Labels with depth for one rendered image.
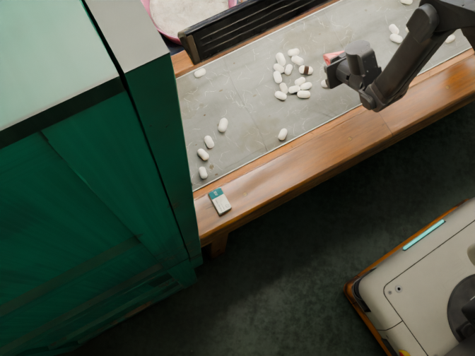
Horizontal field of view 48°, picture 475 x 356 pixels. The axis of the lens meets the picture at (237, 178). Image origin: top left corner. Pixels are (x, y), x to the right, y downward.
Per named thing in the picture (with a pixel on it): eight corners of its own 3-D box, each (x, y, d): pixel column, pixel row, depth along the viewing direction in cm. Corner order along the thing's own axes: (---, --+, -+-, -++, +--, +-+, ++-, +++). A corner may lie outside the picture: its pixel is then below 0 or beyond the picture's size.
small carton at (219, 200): (231, 208, 132) (232, 207, 130) (219, 215, 131) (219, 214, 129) (220, 188, 133) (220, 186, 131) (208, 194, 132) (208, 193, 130)
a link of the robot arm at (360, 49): (372, 113, 119) (403, 95, 120) (363, 71, 112) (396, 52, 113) (343, 92, 128) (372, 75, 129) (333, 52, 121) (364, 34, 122)
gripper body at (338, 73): (321, 65, 130) (338, 75, 124) (356, 47, 132) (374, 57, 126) (326, 87, 134) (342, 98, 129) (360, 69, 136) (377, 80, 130)
